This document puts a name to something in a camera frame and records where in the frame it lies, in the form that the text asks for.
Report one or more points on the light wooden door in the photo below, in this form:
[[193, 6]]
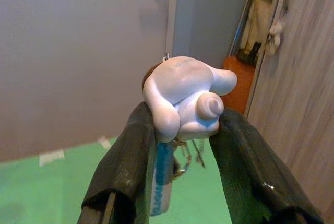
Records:
[[308, 77]]

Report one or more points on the dark shoes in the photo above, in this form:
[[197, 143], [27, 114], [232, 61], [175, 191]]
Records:
[[248, 54]]

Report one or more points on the white tape piece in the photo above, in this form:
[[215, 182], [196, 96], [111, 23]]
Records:
[[52, 157], [104, 142]]

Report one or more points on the orange round stool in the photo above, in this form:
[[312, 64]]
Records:
[[240, 83]]

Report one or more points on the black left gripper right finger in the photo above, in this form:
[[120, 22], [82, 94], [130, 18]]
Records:
[[250, 171]]

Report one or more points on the white plush charm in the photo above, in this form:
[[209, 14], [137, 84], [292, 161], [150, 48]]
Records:
[[276, 34]]

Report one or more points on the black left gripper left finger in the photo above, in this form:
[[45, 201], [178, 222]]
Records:
[[125, 171]]

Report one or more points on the green wall board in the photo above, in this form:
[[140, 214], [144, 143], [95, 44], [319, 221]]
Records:
[[39, 192]]

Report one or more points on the white fluffy garment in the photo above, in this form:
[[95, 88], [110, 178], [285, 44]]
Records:
[[258, 17]]

